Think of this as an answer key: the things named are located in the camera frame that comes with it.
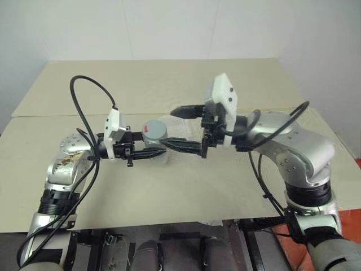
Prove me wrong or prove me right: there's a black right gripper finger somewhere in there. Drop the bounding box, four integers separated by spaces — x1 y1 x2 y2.
161 137 203 156
171 104 204 120

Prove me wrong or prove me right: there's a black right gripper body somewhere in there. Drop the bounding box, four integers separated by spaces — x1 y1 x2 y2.
200 102 227 159

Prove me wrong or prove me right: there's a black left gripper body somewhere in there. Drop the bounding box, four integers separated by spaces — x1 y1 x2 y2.
113 130 137 168

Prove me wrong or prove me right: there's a grey cylinder with red label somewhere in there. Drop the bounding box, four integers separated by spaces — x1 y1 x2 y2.
141 119 168 148

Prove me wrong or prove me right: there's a clear plastic jar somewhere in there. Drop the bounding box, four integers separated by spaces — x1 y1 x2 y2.
156 113 201 165

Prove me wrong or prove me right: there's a dark rounded shape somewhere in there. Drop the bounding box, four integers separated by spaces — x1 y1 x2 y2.
132 239 165 271

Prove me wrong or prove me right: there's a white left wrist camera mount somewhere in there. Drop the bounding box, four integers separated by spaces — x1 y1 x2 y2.
102 108 128 164

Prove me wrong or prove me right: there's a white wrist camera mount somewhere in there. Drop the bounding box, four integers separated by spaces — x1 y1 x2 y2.
204 72 239 146
102 108 128 164

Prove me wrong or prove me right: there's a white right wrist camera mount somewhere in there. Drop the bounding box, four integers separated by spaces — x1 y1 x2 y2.
204 72 239 146

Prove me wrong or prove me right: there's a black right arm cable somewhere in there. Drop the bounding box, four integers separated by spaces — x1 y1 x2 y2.
222 100 311 247

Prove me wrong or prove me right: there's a grey metal bracket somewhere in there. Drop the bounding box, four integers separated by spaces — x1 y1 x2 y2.
100 233 134 271

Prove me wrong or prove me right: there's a black metal table frame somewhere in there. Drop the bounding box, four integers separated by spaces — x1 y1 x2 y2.
238 217 285 271

